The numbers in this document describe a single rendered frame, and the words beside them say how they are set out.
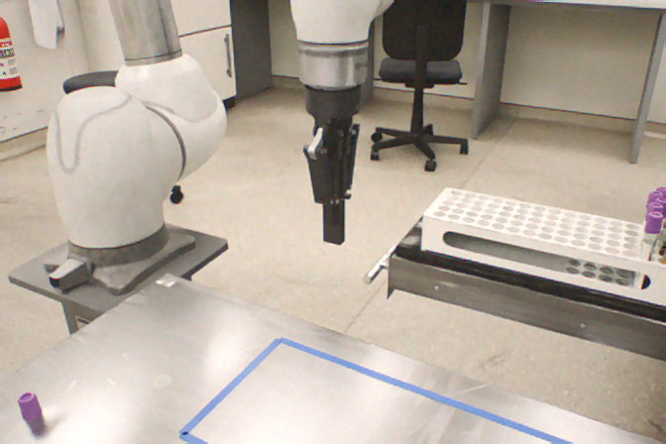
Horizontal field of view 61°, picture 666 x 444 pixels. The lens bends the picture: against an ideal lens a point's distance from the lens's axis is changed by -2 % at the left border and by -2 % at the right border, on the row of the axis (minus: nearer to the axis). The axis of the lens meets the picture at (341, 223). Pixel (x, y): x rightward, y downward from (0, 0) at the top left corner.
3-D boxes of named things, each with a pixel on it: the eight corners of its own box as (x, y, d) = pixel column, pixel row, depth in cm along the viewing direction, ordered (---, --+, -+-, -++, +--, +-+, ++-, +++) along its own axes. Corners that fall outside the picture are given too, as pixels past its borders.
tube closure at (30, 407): (18, 420, 47) (12, 403, 46) (27, 406, 48) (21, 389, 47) (37, 420, 47) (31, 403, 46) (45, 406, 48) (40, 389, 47)
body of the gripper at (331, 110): (344, 93, 70) (344, 164, 75) (372, 79, 77) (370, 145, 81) (291, 87, 73) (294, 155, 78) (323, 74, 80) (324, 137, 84)
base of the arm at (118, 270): (18, 279, 88) (9, 249, 86) (123, 223, 106) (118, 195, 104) (100, 311, 81) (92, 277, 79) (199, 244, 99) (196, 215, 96)
